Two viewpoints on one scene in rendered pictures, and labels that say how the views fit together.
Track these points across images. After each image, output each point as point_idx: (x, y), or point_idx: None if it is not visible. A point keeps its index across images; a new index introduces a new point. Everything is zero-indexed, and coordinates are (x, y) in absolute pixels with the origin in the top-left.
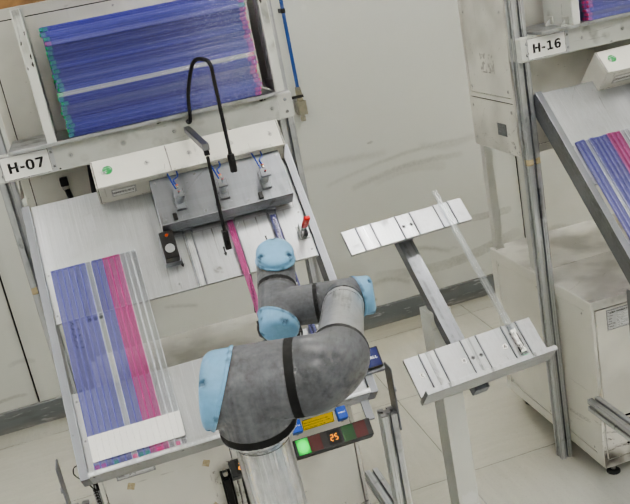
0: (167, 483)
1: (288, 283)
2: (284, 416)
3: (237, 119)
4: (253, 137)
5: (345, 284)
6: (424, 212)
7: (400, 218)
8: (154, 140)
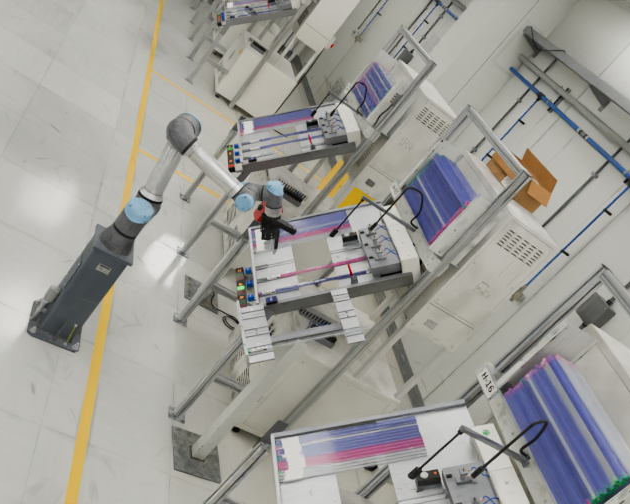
0: None
1: (259, 188)
2: None
3: (421, 246)
4: (406, 250)
5: (244, 188)
6: (355, 322)
7: (352, 312)
8: (408, 222)
